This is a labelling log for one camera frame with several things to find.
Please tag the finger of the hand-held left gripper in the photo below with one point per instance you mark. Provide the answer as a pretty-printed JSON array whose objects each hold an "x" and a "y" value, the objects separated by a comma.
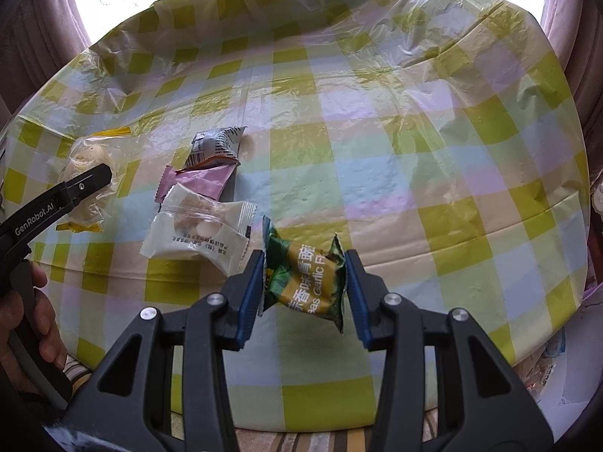
[{"x": 89, "y": 183}]

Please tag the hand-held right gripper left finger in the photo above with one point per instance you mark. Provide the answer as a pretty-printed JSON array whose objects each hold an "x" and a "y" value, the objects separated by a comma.
[{"x": 249, "y": 301}]

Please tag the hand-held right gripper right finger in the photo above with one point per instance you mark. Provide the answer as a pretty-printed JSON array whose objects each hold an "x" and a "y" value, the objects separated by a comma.
[{"x": 359, "y": 301}]

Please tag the pastry packet with yellow ends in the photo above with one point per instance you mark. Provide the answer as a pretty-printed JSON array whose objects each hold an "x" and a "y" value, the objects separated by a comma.
[{"x": 87, "y": 155}]

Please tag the green pea snack packet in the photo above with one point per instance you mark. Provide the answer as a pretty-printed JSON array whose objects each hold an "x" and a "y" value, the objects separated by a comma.
[{"x": 306, "y": 278}]

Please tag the purple and white cardboard box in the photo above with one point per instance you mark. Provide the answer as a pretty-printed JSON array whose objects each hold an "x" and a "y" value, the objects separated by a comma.
[{"x": 570, "y": 376}]

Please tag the person's left hand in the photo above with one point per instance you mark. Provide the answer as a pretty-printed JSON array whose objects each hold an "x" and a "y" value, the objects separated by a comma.
[{"x": 47, "y": 334}]

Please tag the white pastry packet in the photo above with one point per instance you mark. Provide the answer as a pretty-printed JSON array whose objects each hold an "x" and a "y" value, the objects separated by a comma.
[{"x": 198, "y": 240}]

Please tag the pink snack packet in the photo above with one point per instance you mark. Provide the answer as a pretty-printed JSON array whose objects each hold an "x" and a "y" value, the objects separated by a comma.
[{"x": 198, "y": 181}]

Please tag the grey and white snack packet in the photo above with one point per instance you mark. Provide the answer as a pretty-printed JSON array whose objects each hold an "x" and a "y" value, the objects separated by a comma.
[{"x": 216, "y": 143}]

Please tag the pink curtain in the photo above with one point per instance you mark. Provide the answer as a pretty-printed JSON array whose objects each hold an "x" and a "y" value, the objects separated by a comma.
[
  {"x": 579, "y": 56},
  {"x": 33, "y": 47}
]

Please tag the checked plastic tablecloth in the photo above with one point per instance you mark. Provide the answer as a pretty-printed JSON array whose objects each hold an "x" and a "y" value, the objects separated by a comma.
[{"x": 377, "y": 150}]

